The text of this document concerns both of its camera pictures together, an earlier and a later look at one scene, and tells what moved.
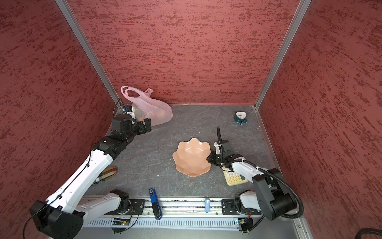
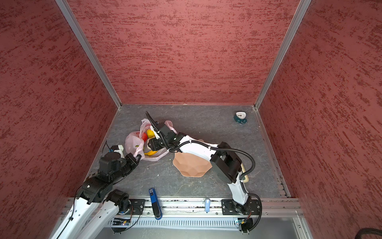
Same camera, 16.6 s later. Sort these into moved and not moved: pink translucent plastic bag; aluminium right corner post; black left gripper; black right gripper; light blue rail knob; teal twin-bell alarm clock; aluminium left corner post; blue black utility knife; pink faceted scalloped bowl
Moved: pink translucent plastic bag; black left gripper; black right gripper
Not moved: teal twin-bell alarm clock; pink faceted scalloped bowl; aluminium right corner post; aluminium left corner post; blue black utility knife; light blue rail knob
